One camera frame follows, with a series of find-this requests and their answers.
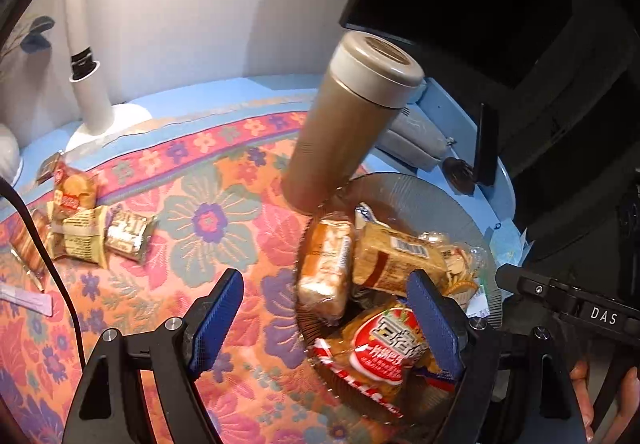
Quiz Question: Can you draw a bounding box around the red label snack bag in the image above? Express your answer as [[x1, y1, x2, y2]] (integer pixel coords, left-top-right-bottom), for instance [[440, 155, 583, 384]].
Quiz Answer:
[[307, 301, 463, 420]]

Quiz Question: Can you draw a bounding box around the green and white snack packet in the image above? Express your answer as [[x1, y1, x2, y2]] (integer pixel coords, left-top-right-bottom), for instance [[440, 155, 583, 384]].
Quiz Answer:
[[462, 284, 493, 317]]

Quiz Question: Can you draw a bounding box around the beige thermos bottle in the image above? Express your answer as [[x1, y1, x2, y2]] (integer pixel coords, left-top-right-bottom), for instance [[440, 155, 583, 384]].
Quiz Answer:
[[282, 32, 426, 215]]

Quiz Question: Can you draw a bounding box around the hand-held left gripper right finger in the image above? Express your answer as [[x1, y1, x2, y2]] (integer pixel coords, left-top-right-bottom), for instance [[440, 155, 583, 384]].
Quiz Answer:
[[406, 269, 588, 444]]

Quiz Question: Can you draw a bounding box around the orange cake packet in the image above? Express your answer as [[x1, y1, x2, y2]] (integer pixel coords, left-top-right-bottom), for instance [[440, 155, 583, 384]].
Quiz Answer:
[[297, 218, 357, 322]]

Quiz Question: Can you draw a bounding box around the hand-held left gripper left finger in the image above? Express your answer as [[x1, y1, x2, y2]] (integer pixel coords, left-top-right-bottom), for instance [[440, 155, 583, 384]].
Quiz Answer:
[[62, 268, 246, 444]]

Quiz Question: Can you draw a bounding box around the brown round dish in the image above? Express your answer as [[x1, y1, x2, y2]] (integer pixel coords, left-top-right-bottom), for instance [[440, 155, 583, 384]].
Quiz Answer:
[[442, 158, 476, 195]]

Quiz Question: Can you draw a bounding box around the floral cloth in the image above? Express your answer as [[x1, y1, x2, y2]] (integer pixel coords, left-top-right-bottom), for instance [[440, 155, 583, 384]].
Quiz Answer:
[[0, 96, 501, 444]]

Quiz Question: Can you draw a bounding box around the cream patterned snack packet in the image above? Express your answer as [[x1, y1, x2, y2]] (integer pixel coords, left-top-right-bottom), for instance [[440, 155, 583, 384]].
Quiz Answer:
[[102, 209, 158, 265], [47, 205, 113, 269]]

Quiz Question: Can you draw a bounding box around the clear pastry packet with barcode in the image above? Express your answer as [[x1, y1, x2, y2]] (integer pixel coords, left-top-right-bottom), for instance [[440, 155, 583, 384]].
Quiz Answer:
[[352, 204, 448, 297]]

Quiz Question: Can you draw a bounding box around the black cable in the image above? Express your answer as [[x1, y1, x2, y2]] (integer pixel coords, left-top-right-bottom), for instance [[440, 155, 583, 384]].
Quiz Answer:
[[0, 176, 88, 372]]

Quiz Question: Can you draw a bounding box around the red label bun packet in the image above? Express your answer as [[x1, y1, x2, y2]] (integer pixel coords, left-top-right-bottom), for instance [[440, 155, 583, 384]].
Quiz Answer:
[[52, 163, 98, 225]]

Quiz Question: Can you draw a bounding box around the clear cracker packet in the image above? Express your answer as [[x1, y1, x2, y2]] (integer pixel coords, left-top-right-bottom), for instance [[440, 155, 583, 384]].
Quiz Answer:
[[420, 231, 488, 297]]

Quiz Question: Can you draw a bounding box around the small brown wrapper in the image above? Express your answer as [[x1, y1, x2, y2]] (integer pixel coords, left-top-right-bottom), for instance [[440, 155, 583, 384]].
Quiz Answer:
[[37, 151, 66, 187]]

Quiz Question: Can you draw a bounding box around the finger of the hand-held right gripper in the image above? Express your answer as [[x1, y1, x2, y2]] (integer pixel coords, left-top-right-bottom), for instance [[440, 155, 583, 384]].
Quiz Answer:
[[495, 263, 566, 319]]

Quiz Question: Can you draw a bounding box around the grey pouch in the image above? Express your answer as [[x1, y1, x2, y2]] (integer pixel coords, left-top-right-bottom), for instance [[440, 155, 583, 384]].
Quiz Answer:
[[382, 111, 448, 172]]

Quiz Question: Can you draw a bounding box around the black flat stand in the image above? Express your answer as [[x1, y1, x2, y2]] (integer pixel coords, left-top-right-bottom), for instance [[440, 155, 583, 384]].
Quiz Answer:
[[472, 102, 501, 188]]

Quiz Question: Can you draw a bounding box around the blue paper sheet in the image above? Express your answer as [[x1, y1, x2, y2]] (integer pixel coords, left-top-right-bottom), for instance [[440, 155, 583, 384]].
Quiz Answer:
[[487, 219, 533, 269]]

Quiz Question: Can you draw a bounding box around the person's right hand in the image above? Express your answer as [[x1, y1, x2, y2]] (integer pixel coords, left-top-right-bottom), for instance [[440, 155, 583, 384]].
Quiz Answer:
[[569, 360, 640, 444]]

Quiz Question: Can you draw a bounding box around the white ribbed vase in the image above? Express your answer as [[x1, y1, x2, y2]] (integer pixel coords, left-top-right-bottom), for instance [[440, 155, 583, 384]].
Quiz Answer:
[[0, 124, 23, 187]]

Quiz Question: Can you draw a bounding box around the pink paper strip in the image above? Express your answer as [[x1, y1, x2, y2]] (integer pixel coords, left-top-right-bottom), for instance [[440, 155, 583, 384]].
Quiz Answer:
[[0, 284, 53, 317]]

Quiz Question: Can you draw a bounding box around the brown striped snack packet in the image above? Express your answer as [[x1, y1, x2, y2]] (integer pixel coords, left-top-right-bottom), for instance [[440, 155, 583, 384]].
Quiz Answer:
[[7, 209, 51, 277]]

